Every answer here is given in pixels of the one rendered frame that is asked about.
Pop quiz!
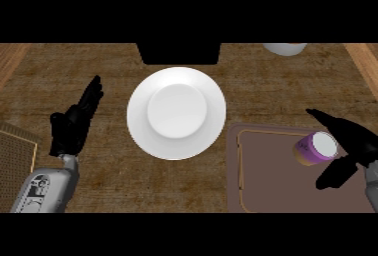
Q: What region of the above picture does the purple rimmed can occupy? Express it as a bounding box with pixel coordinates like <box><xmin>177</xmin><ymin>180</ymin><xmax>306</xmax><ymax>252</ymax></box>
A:
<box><xmin>293</xmin><ymin>130</ymin><xmax>340</xmax><ymax>167</ymax></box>

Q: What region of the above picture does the white oval plate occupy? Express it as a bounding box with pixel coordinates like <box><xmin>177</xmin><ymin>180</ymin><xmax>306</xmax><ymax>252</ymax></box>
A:
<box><xmin>126</xmin><ymin>66</ymin><xmax>229</xmax><ymax>161</ymax></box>

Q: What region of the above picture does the black box appliance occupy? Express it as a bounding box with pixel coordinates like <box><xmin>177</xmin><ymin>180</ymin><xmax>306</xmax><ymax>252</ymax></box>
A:
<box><xmin>136</xmin><ymin>43</ymin><xmax>223</xmax><ymax>66</ymax></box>

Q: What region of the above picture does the tan woven mat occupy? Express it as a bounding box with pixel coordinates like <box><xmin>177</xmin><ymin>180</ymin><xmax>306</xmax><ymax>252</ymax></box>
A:
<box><xmin>0</xmin><ymin>121</ymin><xmax>40</xmax><ymax>214</ymax></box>

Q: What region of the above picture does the white round bowl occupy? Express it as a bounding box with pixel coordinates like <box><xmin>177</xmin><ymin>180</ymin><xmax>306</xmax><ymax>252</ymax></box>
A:
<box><xmin>262</xmin><ymin>43</ymin><xmax>309</xmax><ymax>57</ymax></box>

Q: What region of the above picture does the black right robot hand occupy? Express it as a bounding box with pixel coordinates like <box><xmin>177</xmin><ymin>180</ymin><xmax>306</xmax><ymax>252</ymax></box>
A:
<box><xmin>304</xmin><ymin>108</ymin><xmax>378</xmax><ymax>191</ymax></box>

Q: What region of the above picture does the brown tray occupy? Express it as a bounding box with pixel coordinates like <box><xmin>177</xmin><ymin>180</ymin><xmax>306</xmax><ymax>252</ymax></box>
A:
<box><xmin>226</xmin><ymin>123</ymin><xmax>378</xmax><ymax>214</ymax></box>

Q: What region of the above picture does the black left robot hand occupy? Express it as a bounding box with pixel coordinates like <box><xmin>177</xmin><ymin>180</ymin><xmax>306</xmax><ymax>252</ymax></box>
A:
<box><xmin>48</xmin><ymin>75</ymin><xmax>105</xmax><ymax>158</ymax></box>

